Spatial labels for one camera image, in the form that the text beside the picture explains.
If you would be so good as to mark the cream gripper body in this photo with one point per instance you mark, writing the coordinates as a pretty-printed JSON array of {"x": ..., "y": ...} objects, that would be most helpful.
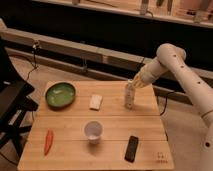
[{"x": 137, "y": 82}]

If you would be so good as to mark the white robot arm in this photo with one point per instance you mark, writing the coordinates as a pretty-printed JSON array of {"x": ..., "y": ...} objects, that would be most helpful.
[{"x": 171, "y": 58}]

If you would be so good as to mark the white sponge block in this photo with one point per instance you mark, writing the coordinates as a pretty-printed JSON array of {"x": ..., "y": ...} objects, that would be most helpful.
[{"x": 95, "y": 102}]

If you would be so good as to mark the white paper cup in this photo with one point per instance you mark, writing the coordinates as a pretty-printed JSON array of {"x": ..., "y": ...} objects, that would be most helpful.
[{"x": 93, "y": 131}]

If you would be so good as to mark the wooden table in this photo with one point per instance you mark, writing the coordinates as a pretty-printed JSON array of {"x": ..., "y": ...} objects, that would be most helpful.
[{"x": 71, "y": 150}]

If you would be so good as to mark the green bowl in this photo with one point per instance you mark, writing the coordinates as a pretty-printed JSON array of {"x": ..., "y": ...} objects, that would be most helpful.
[{"x": 60, "y": 95}]

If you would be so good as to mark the orange carrot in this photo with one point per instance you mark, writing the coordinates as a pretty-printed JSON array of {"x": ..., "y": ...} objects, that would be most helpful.
[{"x": 48, "y": 141}]

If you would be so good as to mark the black chair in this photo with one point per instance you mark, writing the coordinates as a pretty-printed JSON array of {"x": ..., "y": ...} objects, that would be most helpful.
[{"x": 14, "y": 102}]

